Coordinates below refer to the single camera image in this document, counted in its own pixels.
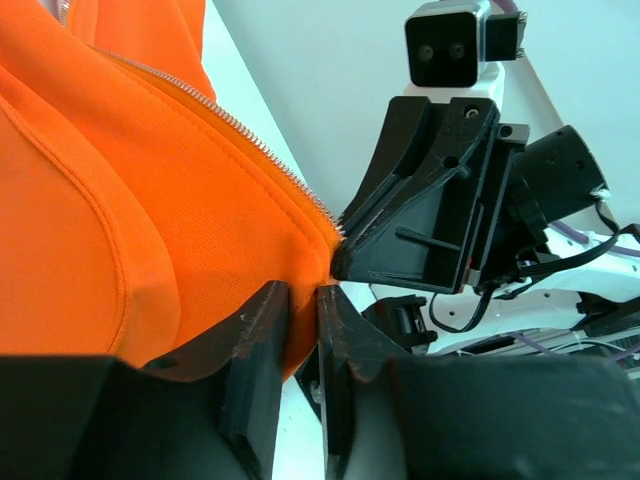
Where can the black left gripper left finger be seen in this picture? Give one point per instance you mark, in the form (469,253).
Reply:
(206,410)

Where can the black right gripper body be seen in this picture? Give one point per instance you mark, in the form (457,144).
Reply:
(549,180)

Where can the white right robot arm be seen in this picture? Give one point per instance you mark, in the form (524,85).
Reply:
(589,304)

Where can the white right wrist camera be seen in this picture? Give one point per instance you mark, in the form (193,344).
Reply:
(460,48)

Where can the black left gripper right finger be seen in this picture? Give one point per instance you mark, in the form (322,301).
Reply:
(387,414)

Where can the orange jacket with pink lining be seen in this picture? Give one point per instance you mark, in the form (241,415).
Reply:
(135,212)

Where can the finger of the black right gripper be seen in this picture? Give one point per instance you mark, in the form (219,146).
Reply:
(416,216)

